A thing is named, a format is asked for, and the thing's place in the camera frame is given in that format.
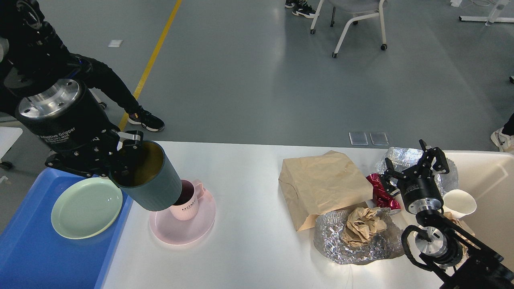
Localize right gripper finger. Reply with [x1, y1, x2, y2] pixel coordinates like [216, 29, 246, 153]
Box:
[380, 158, 406, 197]
[418, 139, 450, 177]

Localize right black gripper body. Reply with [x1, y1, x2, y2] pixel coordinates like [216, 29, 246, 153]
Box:
[396, 175, 444, 214]

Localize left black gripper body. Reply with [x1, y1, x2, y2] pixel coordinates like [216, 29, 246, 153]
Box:
[15, 79, 118, 154]

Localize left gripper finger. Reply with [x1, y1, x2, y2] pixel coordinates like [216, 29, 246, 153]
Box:
[114, 130, 144, 161]
[45, 151, 117, 178]

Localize dark teal cup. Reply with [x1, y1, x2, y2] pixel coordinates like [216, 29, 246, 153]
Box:
[109, 140, 182, 212]

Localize pink HOME mug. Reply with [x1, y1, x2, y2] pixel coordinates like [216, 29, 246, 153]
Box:
[169, 179, 204, 221]

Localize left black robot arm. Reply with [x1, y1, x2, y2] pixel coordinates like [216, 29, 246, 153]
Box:
[1, 0, 143, 179]

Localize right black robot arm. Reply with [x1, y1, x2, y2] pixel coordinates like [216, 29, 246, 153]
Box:
[380, 140, 513, 289]

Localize crushed red can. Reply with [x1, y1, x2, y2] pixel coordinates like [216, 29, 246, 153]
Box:
[366, 173, 401, 215]

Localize black sneaker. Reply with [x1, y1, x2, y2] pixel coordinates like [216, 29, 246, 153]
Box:
[128, 106, 165, 132]

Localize back crumpled foil container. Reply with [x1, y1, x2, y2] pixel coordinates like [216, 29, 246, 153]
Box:
[375, 147, 459, 195]

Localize crumpled brown paper scrap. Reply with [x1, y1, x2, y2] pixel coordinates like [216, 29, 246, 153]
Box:
[443, 212, 475, 262]

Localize crumpled brown paper ball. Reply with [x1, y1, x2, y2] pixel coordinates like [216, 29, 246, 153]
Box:
[341, 208, 387, 248]

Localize white paper cup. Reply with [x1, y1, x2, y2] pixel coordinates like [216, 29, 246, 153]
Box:
[443, 189, 477, 219]

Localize light green plate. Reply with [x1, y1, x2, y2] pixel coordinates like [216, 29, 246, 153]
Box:
[50, 177, 123, 240]

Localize white plastic bin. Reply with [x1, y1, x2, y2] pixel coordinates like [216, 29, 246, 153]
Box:
[445, 151, 514, 270]

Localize right floor socket cover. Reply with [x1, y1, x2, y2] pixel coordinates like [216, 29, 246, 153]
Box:
[369, 132, 389, 146]

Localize floor socket cover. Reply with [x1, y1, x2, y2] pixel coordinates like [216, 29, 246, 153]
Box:
[369, 132, 389, 146]
[349, 131, 369, 146]

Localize white side table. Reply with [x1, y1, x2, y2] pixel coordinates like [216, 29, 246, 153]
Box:
[0, 126, 23, 158]

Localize left floor socket cover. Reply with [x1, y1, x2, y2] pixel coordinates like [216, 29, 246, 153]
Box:
[349, 131, 369, 146]

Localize seated person in black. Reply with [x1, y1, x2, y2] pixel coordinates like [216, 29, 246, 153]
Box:
[0, 53, 141, 117]

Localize white sneaker at right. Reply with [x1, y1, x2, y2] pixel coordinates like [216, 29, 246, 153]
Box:
[490, 127, 514, 155]

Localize front crumpled foil tray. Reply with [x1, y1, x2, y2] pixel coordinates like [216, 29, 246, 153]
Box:
[314, 207, 404, 265]

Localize brown paper bag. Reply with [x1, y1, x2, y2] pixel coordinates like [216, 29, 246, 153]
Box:
[279, 151, 373, 232]

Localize pink plate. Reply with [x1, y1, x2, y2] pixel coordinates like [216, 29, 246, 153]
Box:
[149, 189, 216, 245]

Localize white stand base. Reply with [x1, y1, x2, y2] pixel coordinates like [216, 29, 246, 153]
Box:
[459, 0, 514, 26]

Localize black sneakers at top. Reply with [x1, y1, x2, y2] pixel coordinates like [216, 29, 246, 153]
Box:
[284, 0, 316, 19]

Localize white frame office chair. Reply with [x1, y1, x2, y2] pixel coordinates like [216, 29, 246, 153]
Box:
[327, 0, 388, 58]

